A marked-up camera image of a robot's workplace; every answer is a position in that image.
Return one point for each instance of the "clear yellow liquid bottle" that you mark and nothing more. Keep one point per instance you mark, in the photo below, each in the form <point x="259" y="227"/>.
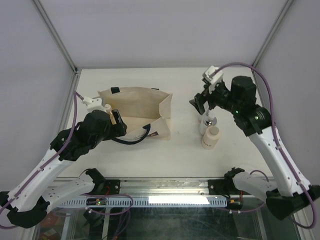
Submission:
<point x="113" y="114"/>

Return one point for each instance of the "grey slotted cable duct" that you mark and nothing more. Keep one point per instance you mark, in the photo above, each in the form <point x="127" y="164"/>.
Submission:
<point x="146" y="202"/>

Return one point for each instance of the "left aluminium frame post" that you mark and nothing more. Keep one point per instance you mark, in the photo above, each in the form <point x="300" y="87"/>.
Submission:
<point x="54" y="34"/>

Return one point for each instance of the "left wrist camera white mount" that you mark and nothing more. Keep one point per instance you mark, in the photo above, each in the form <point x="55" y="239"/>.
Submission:
<point x="93" y="104"/>

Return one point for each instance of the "round silver bottle white cap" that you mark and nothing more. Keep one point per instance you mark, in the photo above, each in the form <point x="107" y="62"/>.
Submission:
<point x="206" y="120"/>

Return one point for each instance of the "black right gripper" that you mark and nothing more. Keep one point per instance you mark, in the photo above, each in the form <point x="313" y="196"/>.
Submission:
<point x="199" y="99"/>

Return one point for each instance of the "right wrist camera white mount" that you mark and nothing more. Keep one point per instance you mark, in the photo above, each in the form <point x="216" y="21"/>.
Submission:
<point x="212" y="77"/>

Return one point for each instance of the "clear square bottle black cap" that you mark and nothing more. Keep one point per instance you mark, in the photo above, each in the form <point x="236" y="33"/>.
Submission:
<point x="200" y="117"/>

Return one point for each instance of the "aluminium frame post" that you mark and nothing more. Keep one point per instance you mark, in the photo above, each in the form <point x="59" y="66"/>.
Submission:
<point x="288" y="4"/>
<point x="54" y="34"/>

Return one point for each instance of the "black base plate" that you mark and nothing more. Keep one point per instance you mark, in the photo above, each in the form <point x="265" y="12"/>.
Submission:
<point x="104" y="187"/>
<point x="222" y="187"/>

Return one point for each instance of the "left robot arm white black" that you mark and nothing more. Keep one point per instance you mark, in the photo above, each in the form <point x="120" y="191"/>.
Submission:
<point x="30" y="202"/>

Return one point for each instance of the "cream canvas tote bag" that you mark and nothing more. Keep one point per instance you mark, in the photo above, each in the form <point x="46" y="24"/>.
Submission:
<point x="140" y="107"/>

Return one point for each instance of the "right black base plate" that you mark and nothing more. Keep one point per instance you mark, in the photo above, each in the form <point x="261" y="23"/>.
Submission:
<point x="222" y="187"/>

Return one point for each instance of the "cream cylindrical bottle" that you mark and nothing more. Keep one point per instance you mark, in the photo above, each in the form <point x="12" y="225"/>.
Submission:
<point x="210" y="138"/>

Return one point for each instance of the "right aluminium frame post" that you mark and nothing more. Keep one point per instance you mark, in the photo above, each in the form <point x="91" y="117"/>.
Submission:
<point x="288" y="4"/>

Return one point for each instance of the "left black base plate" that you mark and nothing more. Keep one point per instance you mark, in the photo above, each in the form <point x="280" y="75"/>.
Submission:
<point x="104" y="187"/>

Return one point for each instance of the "aluminium frame rail back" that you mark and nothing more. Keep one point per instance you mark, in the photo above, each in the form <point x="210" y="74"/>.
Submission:
<point x="136" y="67"/>

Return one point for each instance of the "aluminium mounting rail front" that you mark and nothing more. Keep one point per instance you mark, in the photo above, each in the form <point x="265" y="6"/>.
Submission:
<point x="144" y="187"/>

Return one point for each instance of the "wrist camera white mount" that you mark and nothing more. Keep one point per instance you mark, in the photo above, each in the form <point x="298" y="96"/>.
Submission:
<point x="212" y="77"/>
<point x="93" y="104"/>

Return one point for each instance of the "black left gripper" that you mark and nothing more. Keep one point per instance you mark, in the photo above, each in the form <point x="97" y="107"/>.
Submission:
<point x="118" y="130"/>

